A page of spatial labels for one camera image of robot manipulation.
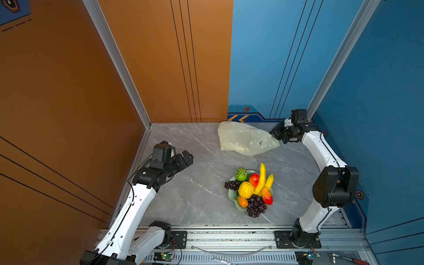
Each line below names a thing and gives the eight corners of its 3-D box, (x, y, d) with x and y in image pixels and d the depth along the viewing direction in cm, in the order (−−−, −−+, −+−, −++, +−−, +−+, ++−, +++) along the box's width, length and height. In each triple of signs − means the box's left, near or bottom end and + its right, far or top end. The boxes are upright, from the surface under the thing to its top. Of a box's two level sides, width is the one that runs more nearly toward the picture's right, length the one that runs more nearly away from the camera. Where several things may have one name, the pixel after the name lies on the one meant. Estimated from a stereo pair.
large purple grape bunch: (247, 220, 80) (249, 215, 73) (245, 201, 86) (247, 194, 79) (263, 220, 80) (268, 215, 73) (260, 201, 86) (264, 194, 79)
